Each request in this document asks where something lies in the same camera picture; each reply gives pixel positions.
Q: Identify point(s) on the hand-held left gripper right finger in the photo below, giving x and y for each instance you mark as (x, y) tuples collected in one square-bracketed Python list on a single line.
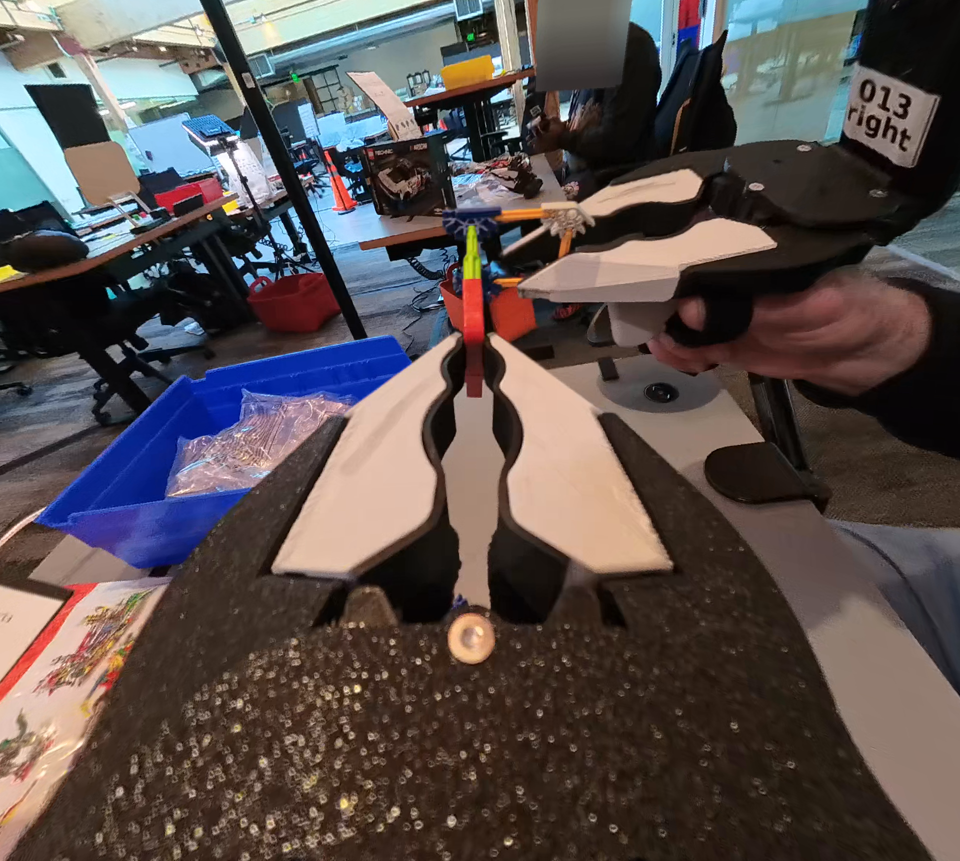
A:
[(577, 501)]

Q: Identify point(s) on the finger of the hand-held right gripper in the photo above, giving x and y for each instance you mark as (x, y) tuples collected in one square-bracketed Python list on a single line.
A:
[(637, 268), (652, 190)]

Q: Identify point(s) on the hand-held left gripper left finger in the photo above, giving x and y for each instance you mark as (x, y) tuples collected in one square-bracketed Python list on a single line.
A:
[(360, 501)]

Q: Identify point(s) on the colourful rod connector toy model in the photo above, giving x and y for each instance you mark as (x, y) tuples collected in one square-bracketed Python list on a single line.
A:
[(474, 321)]

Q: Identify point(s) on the person's right forearm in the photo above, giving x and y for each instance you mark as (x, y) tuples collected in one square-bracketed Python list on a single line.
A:
[(900, 411)]

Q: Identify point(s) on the person's right hand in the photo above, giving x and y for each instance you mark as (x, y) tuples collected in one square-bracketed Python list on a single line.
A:
[(825, 328)]

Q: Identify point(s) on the black jacket draped chair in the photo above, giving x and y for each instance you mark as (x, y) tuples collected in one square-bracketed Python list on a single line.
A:
[(697, 103)]

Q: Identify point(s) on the small black block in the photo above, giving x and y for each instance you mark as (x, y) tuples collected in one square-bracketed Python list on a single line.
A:
[(607, 370)]

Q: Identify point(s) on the crumpled clear plastic bags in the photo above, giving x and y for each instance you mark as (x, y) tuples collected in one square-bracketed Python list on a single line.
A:
[(247, 441)]

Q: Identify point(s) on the orange tote bin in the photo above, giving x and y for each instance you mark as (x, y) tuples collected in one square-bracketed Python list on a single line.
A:
[(517, 317)]

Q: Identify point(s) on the round desk grommet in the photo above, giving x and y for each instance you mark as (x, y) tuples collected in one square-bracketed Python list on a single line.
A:
[(697, 388)]

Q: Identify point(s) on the black chair armrest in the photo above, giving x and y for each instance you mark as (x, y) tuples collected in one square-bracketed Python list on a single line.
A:
[(757, 475)]

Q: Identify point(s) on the red tote basket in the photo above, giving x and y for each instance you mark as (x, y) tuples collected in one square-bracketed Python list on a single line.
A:
[(292, 306)]

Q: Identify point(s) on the yellow bin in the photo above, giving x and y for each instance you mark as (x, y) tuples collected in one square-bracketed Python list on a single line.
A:
[(466, 73)]

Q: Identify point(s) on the dark standing desk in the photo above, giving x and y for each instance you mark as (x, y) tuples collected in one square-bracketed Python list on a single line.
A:
[(450, 97)]

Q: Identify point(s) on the black toy car box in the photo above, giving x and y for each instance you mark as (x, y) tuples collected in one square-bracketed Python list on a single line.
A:
[(409, 178)]

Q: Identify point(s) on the blue plastic bin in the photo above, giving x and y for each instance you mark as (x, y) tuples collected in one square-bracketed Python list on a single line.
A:
[(112, 523)]

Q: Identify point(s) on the orange traffic cone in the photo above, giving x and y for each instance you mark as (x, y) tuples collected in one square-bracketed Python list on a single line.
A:
[(341, 190)]

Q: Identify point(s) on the person's leg in jeans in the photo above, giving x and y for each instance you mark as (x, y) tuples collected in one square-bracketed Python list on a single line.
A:
[(900, 598)]

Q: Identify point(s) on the long wooden desk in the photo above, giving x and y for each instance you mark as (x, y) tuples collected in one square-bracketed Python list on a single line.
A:
[(90, 261)]

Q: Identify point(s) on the black bag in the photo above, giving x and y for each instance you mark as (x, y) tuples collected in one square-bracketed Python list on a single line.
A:
[(45, 250)]

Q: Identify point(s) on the tan chair backrest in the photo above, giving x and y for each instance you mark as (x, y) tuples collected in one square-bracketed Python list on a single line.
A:
[(101, 171)]

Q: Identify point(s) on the black stand pole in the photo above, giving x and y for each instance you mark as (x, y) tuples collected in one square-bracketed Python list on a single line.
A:
[(247, 81)]

